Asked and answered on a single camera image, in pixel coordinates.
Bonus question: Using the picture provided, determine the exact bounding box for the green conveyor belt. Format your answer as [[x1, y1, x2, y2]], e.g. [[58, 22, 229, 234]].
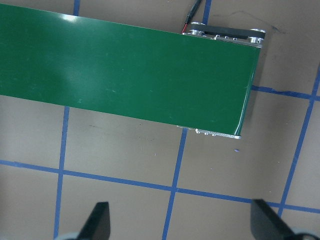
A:
[[0, 3, 267, 140]]

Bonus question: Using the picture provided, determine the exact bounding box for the red and black conveyor cable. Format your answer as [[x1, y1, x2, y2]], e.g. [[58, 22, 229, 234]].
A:
[[180, 0, 202, 35]]

